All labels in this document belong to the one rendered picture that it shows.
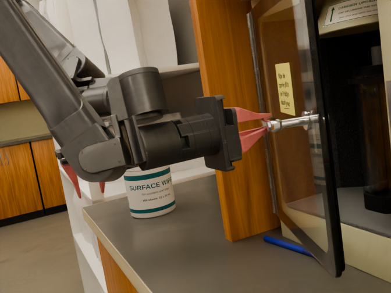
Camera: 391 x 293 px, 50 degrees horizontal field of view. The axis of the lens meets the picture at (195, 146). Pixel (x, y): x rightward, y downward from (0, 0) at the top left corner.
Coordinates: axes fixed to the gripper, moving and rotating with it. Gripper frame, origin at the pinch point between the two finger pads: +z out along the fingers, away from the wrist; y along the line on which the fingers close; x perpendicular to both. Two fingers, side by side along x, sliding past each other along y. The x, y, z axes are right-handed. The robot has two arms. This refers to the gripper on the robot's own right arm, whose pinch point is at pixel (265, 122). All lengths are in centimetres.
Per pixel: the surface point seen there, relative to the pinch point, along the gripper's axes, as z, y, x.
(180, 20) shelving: 57, 40, 148
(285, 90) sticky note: 4.6, 3.9, 0.3
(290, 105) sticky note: 4.0, 1.8, -1.0
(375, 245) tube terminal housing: 11.8, -20.7, -7.0
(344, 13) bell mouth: 14.5, 13.9, -3.0
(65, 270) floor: -12, -121, 289
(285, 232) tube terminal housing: 12.2, -24.9, 16.3
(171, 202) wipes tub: 3, -24, 55
